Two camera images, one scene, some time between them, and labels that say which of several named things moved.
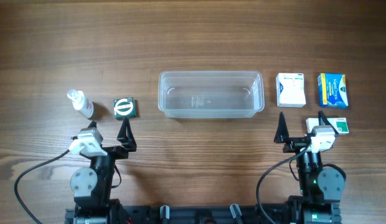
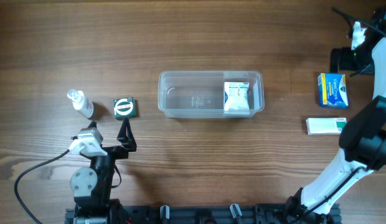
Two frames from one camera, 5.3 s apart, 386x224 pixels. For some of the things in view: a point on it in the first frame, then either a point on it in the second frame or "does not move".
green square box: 124,107 does not move
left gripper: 112,149 does not move
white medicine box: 291,91 -> 236,98
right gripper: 299,144 -> 337,59
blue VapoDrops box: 332,91 does not move
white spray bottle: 80,102 does not move
